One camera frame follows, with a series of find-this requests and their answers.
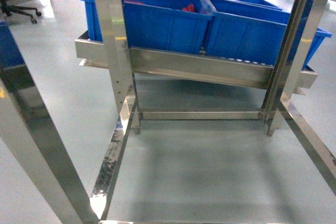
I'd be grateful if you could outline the stainless steel flow rack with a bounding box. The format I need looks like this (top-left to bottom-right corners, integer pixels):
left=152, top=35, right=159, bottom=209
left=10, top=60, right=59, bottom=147
left=1, top=0, right=335, bottom=223

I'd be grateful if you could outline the blue bin front left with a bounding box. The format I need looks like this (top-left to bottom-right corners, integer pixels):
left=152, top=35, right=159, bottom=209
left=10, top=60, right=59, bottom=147
left=81, top=0, right=213, bottom=55

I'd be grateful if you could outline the blue bin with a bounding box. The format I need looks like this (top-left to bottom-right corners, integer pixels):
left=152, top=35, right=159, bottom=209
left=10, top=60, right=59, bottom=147
left=202, top=0, right=333, bottom=70
left=81, top=0, right=213, bottom=55

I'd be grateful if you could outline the blue bin front right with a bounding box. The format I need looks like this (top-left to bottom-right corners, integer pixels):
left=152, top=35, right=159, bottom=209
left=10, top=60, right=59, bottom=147
left=202, top=0, right=333, bottom=70

